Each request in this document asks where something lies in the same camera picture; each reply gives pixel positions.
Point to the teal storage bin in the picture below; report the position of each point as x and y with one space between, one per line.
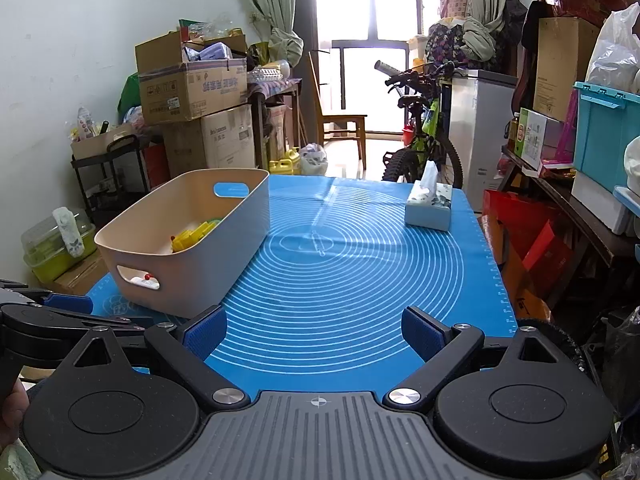
605 135

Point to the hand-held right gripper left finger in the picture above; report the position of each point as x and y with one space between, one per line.
205 330

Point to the red paper bag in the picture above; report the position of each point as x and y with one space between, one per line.
530 240

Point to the black plastic bag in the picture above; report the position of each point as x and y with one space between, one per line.
622 355

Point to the pink plastic sheet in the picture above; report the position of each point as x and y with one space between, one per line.
567 135

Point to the white patterned cloth pouch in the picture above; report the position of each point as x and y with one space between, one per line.
67 232

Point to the yellow plastic dispenser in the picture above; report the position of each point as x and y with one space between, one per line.
190 237

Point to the white plastic bag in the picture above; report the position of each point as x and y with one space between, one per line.
312 160

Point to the dark wooden shelf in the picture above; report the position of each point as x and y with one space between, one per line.
575 210

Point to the low brown cardboard box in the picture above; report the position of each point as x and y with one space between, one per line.
80 275

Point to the green clear food container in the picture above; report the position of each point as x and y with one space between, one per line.
45 255

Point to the small cardboard box with bottles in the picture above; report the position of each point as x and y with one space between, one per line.
95 147

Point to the orange paper bag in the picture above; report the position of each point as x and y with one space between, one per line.
520 300

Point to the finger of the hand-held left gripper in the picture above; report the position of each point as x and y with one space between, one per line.
40 322
67 303

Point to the pale green curtain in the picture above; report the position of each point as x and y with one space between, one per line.
485 0
270 5

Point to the open printed cardboard box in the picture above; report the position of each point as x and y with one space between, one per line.
195 90

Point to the yellow oil jugs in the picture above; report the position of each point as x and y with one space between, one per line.
282 165

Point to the white chest freezer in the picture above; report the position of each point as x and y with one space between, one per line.
485 135

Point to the tissue box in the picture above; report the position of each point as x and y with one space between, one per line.
430 210

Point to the pile of clothes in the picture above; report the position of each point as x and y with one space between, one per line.
455 45

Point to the black metal cart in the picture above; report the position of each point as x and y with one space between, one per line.
110 185

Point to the black plastic crate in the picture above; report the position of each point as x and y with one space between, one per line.
600 360

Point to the green white carton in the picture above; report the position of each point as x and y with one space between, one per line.
535 137

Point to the large clear plastic bag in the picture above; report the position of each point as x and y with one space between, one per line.
615 55

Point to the white foam box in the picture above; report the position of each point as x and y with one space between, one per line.
595 205

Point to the person's left hand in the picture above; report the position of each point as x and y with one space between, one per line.
12 410

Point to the blue silicone mat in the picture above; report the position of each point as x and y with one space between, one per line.
350 270

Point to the beige plastic basket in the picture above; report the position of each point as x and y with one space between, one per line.
200 270

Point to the dark wooden side table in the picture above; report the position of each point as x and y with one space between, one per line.
275 90

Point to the green black bicycle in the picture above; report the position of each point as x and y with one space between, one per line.
425 135

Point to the wooden chair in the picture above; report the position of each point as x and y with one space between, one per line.
340 122

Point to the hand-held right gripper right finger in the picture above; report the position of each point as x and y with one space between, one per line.
422 330

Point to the tall brown cardboard box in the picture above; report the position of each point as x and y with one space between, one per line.
562 65

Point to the large taped cardboard box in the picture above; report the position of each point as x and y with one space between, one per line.
220 140

